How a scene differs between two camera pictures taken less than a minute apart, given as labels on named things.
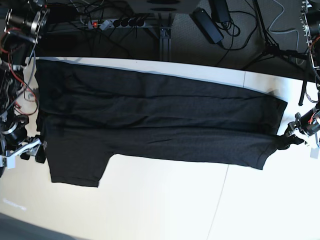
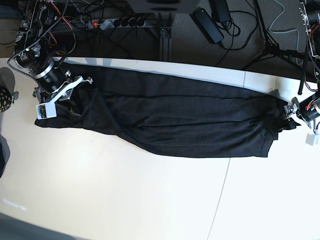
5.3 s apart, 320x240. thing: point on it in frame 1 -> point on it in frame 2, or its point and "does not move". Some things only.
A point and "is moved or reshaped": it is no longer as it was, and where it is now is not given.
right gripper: [309, 123] -> [307, 110]
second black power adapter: [219, 10] does not move
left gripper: [13, 140] -> [56, 85]
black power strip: [105, 24] does not move
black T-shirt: [87, 110] is moved or reshaped
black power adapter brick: [206, 24] does not move
